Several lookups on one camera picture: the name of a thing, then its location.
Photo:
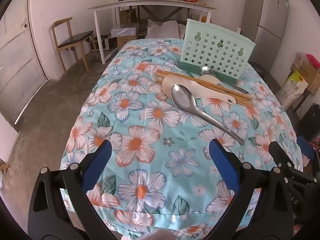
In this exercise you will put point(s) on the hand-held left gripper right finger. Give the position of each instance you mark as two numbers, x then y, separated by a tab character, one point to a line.
225	166

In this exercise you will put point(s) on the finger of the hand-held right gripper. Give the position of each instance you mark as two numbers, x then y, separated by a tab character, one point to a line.
305	147
282	157

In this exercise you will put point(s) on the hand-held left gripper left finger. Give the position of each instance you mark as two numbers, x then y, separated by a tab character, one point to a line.
97	166

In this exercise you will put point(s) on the large metal spoon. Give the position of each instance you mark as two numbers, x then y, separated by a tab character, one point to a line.
182	97

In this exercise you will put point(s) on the cream rice paddle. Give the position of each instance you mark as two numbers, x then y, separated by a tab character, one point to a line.
180	81

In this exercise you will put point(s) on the small metal spoon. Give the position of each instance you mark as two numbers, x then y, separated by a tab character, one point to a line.
207	70

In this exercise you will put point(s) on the bundle of chopsticks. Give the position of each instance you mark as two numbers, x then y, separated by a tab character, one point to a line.
175	75

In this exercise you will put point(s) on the light green utensil holder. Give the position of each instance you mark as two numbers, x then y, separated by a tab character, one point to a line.
215	42

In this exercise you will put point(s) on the black bag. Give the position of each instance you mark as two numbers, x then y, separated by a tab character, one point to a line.
311	122

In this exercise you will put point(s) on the yellow printed bag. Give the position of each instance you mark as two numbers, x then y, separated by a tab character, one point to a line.
292	87

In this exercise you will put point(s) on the floral blue blanket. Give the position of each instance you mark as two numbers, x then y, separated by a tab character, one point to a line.
150	135

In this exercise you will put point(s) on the large cardboard box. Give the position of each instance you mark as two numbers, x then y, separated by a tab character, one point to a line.
310	77

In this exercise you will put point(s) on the wooden chair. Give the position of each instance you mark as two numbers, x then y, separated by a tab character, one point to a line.
75	37

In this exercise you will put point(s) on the grey refrigerator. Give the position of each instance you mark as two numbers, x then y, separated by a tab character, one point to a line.
265	17

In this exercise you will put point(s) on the white door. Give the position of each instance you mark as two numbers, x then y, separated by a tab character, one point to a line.
17	55

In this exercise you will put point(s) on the plastic-wrapped box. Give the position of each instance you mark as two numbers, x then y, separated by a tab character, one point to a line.
125	30

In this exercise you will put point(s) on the white pillow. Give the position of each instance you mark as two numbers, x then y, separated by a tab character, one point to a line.
162	28

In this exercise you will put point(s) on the long white table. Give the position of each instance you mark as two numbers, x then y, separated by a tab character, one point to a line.
150	3

